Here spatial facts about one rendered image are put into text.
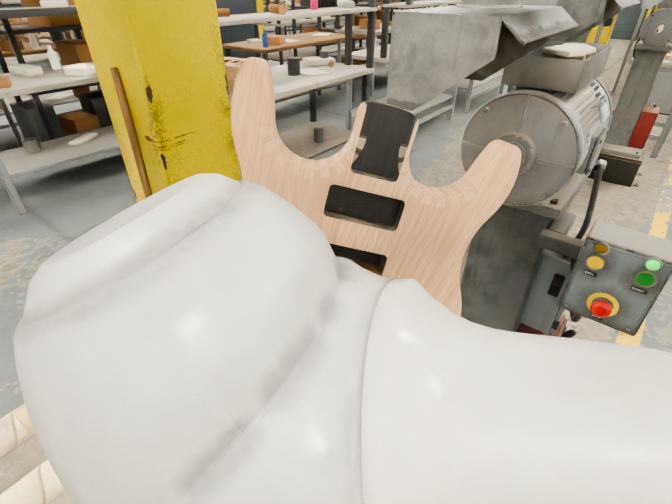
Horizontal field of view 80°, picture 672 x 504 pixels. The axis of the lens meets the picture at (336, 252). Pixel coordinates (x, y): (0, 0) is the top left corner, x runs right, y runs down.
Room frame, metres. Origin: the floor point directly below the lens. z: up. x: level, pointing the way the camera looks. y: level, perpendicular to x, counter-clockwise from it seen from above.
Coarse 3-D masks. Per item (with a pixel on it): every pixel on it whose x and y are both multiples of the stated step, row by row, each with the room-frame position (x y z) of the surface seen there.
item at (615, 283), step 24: (600, 240) 0.70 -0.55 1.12; (624, 240) 0.70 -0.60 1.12; (648, 240) 0.70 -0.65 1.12; (576, 264) 0.72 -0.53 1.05; (624, 264) 0.66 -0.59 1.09; (576, 288) 0.70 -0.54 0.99; (600, 288) 0.68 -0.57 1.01; (624, 288) 0.65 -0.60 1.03; (648, 288) 0.63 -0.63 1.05; (576, 312) 0.69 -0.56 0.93; (624, 312) 0.64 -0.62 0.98; (648, 312) 0.62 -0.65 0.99
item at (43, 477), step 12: (36, 468) 0.19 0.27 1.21; (48, 468) 0.19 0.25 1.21; (24, 480) 0.18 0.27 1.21; (36, 480) 0.18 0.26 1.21; (48, 480) 0.18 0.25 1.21; (12, 492) 0.17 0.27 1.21; (24, 492) 0.17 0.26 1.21; (36, 492) 0.17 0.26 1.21; (48, 492) 0.17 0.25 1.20; (60, 492) 0.17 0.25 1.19
